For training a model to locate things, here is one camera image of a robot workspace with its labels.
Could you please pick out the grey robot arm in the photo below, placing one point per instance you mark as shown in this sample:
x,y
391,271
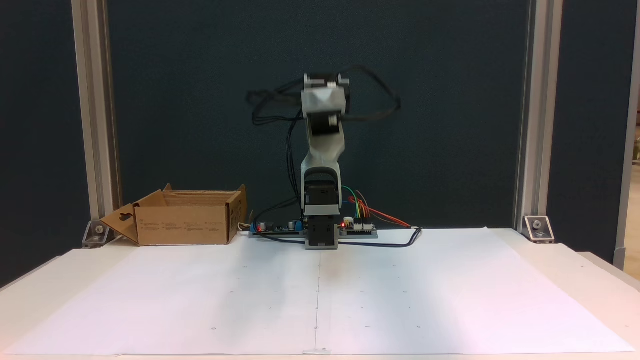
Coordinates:
x,y
322,150

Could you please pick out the blue circuit board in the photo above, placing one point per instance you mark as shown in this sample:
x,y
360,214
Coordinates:
x,y
280,227

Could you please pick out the black circuit board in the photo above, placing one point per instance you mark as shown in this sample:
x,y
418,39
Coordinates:
x,y
362,229

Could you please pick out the brown cardboard box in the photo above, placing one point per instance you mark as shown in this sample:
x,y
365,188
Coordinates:
x,y
185,227

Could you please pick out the white paper sheet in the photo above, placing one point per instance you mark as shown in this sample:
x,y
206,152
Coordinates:
x,y
200,300

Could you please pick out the aluminium frame post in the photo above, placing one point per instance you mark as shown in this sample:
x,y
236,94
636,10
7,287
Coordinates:
x,y
95,100
627,175
537,100

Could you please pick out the metal corner bracket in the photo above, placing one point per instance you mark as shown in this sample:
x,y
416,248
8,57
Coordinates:
x,y
539,229
96,233

